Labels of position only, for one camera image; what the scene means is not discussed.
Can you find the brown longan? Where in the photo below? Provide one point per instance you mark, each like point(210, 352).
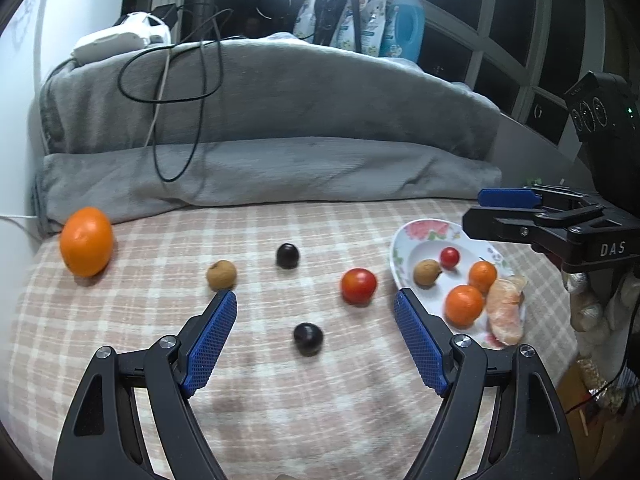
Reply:
point(221, 275)
point(427, 273)

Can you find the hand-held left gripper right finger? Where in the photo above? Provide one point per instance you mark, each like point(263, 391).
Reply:
point(420, 345)

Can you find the small cherry tomato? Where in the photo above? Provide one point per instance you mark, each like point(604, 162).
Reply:
point(449, 257)

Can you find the black power adapter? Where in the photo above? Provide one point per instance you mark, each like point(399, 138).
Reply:
point(165, 14)

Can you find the white floral plate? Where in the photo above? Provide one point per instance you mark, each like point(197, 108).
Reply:
point(421, 254)

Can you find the white cabinet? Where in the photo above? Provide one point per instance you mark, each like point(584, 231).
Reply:
point(20, 135)

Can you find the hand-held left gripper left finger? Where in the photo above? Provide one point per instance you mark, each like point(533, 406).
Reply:
point(210, 345)

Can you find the dark grape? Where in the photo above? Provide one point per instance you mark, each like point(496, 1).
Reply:
point(288, 255)
point(307, 339)

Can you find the large red tomato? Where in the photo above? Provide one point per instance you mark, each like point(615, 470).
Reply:
point(358, 286)

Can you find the grey blanket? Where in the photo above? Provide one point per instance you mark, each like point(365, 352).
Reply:
point(300, 110)

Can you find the checked pink cloth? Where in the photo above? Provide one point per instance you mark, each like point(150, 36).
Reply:
point(275, 400)

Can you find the person's right hand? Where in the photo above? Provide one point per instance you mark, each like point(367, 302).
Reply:
point(590, 310)

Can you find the large orange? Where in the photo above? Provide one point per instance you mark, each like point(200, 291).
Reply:
point(86, 241)

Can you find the blue detergent bottle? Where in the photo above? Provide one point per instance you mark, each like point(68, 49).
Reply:
point(407, 25)

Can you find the large mandarin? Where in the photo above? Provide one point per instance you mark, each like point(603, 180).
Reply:
point(464, 305)

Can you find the small mandarin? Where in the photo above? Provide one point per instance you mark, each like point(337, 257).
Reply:
point(483, 277)

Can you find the peeled mandarin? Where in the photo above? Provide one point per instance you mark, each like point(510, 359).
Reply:
point(506, 312)

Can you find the white electronic device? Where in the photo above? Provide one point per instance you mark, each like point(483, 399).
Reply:
point(110, 40)

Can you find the white window frame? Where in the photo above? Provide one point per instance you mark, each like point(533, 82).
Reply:
point(544, 35)

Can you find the speckled plastic bag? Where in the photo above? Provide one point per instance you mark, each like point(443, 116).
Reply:
point(592, 375)

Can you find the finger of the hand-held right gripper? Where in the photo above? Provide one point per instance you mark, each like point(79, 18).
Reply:
point(502, 197)
point(495, 225)

